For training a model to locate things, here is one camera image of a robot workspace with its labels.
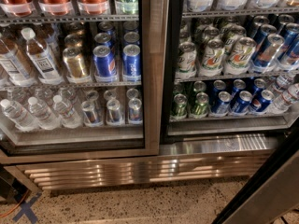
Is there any fridge glass door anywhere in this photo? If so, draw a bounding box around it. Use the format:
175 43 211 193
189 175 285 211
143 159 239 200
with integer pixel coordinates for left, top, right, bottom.
0 0 169 163
212 120 299 224

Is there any steel fridge bottom grille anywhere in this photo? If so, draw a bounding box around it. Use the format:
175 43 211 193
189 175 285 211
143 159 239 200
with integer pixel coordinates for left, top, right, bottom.
5 148 274 192

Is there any water bottle right fridge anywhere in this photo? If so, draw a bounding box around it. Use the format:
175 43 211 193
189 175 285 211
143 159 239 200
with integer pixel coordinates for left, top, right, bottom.
268 83 299 114

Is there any small energy can right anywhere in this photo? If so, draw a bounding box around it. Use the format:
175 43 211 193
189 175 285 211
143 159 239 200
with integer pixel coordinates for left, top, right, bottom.
128 98 143 123

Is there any small energy can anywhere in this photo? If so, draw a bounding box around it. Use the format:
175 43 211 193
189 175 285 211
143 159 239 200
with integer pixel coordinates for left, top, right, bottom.
107 99 123 125
128 98 143 123
81 101 103 127

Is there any small energy can middle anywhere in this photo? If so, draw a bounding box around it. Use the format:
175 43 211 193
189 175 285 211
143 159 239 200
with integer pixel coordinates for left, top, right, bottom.
107 99 123 125

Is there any white 7up can far left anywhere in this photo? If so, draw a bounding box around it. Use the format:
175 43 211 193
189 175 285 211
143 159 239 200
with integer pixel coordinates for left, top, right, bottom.
176 42 197 79

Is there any white 7up can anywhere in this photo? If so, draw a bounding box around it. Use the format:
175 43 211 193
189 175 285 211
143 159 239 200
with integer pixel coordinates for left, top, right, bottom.
176 42 197 79
199 39 225 77
224 37 256 75

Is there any blue pepsi can front right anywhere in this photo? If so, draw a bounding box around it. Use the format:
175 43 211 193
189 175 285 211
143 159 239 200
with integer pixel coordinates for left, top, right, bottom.
122 44 141 81

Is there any blue pepsi can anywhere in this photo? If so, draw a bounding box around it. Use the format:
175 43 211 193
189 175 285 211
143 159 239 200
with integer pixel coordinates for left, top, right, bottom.
230 91 252 115
210 91 232 117
93 45 117 82
249 90 274 114
122 44 141 81

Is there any blue pepsi can front left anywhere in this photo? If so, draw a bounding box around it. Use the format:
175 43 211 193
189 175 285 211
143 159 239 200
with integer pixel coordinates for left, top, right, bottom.
93 45 117 82

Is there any small energy can left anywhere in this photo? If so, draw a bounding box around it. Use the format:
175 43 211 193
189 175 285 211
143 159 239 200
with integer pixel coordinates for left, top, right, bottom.
81 101 103 127

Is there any blue pepsi can lower left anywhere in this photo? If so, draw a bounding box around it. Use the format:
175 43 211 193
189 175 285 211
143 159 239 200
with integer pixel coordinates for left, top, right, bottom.
210 91 232 117

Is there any water bottle right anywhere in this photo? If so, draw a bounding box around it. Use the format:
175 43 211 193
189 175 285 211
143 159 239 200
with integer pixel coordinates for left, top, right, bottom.
53 95 82 129

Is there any water bottle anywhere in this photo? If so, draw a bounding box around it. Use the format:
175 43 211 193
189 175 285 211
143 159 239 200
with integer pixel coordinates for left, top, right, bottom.
0 99 38 132
53 95 82 129
28 97 61 130

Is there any gold soda can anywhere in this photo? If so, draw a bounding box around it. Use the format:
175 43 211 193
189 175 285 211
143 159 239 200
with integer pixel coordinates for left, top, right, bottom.
63 48 92 84

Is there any white 7up can right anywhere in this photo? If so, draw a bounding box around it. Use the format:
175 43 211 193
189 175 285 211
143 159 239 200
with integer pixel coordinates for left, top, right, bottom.
224 37 256 75

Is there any water bottle middle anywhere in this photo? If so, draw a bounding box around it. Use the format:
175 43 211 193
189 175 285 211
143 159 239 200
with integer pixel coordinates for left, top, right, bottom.
28 97 61 130

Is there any blue pepsi can lower far right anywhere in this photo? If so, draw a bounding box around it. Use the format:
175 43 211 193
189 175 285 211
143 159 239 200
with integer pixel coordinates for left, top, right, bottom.
249 90 274 114

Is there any tea bottle white cap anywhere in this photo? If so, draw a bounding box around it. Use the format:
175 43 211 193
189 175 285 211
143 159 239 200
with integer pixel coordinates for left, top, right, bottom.
21 27 61 80

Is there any blue energy can middle shelf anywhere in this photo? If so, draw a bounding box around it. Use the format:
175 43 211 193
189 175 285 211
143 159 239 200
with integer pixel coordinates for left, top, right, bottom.
251 34 284 74

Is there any water bottle left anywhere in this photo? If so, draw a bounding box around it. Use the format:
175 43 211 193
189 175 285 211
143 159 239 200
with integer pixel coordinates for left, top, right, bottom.
0 99 38 132

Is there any tea bottle far left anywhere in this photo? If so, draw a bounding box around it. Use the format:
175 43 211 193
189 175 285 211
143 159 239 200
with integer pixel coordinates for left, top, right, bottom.
0 34 36 87

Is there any orange cable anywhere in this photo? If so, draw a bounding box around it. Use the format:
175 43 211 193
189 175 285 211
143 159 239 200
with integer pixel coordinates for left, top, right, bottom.
0 189 31 219

